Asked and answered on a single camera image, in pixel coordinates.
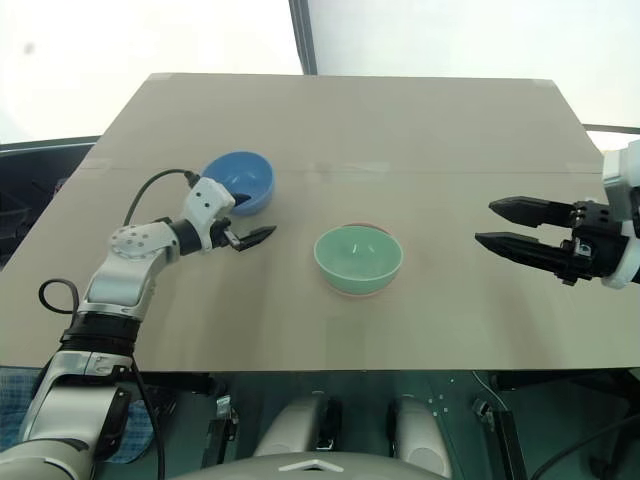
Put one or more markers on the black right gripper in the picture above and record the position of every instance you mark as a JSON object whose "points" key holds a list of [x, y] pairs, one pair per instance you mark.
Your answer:
{"points": [[600, 250]]}

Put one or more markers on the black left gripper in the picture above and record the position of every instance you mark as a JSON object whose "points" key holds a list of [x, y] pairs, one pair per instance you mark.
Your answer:
{"points": [[223, 232]]}

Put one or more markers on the blue bowl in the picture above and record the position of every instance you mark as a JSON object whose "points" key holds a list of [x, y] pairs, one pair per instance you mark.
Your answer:
{"points": [[250, 172]]}

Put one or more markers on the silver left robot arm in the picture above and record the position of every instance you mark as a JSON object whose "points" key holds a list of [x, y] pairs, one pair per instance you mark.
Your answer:
{"points": [[120, 280]]}

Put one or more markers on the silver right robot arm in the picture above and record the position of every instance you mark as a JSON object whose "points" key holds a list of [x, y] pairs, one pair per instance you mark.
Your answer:
{"points": [[637, 272]]}

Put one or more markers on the green bowl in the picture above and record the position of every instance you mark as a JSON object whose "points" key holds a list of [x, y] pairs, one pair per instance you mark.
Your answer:
{"points": [[357, 270]]}

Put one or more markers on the pink bowl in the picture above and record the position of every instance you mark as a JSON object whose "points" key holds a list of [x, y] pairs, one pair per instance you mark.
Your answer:
{"points": [[357, 295]]}

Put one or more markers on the dark upright pole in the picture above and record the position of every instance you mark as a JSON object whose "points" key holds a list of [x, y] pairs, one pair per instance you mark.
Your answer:
{"points": [[304, 35]]}

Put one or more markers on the blue checked cloth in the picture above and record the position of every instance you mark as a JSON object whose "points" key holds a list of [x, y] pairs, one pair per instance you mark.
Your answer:
{"points": [[137, 425]]}

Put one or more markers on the silver robot torso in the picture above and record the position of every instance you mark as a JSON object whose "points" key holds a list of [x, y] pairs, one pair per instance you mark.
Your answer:
{"points": [[310, 467]]}

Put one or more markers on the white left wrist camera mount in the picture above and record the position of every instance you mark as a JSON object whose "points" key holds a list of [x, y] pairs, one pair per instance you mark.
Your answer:
{"points": [[205, 200]]}

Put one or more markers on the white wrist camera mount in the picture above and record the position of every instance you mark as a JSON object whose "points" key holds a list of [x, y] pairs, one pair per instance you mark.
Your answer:
{"points": [[205, 200], [617, 170]]}

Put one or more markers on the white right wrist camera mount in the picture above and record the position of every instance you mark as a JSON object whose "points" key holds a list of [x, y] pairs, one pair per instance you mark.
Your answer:
{"points": [[617, 170]]}

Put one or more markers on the black table frame leg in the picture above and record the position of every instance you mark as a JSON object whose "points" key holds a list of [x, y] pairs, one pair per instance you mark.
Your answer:
{"points": [[505, 440]]}

